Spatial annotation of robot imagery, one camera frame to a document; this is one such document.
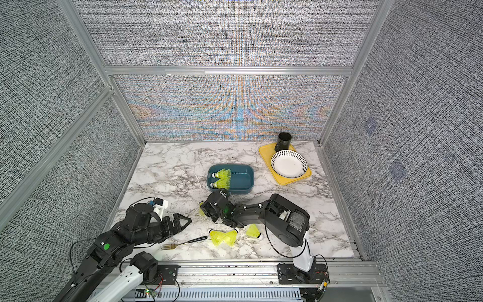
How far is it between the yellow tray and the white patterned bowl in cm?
2

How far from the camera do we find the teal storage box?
39.0 inches

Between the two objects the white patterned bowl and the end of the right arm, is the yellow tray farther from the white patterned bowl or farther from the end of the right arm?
the end of the right arm

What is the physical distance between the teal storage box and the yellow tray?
0.11m

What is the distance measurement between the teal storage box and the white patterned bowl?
0.14 metres

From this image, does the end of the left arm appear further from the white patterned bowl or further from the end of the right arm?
the white patterned bowl

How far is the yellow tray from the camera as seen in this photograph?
103 cm
